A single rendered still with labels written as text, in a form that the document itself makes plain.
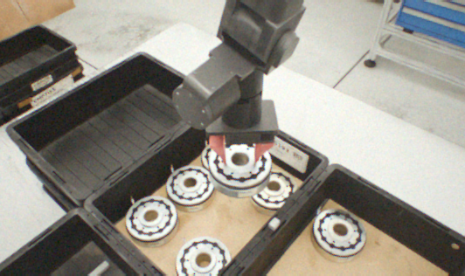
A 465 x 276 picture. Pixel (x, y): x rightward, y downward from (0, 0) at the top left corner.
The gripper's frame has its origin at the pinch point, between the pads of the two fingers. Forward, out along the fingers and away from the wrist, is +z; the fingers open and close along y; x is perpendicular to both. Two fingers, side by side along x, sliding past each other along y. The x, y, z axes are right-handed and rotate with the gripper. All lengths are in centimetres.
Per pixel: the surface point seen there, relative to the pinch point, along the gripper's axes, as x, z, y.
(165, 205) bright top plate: 4.4, 19.6, -14.8
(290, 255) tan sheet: -6.4, 22.6, 9.7
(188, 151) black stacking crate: 18.8, 19.3, -10.5
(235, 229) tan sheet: 0.0, 22.6, -0.7
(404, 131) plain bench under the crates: 38, 35, 53
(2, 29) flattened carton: 213, 97, -156
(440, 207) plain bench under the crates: 11, 35, 52
